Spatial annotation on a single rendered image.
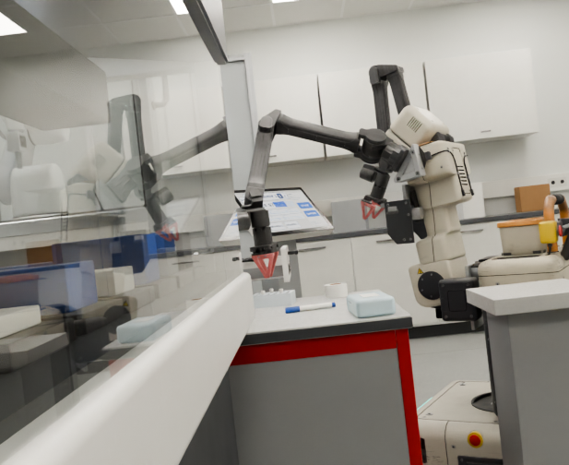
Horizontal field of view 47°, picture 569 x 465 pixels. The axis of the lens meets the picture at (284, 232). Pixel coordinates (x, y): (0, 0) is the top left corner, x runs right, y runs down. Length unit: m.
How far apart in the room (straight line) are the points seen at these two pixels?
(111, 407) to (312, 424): 1.20
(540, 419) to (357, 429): 0.49
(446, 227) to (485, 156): 3.70
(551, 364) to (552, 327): 0.09
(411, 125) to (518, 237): 0.55
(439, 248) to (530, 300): 0.76
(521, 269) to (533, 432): 0.57
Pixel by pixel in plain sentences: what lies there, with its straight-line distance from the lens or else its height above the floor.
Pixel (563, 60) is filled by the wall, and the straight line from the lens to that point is 6.46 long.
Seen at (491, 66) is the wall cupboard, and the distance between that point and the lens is 5.87.
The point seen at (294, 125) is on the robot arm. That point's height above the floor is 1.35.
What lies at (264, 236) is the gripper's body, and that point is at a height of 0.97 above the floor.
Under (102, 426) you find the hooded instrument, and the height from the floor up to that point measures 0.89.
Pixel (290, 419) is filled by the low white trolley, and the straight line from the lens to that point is 1.58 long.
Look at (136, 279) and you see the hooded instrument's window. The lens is 0.53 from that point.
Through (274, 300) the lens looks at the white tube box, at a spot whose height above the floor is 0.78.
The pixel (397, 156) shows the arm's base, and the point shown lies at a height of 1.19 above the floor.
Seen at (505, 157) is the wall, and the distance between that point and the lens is 6.15.
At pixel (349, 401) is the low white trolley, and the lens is 1.57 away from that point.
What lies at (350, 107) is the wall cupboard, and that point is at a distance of 5.61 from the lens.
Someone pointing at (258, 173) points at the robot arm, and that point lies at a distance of 2.11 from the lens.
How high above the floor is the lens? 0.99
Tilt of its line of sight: level
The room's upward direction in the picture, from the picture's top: 6 degrees counter-clockwise
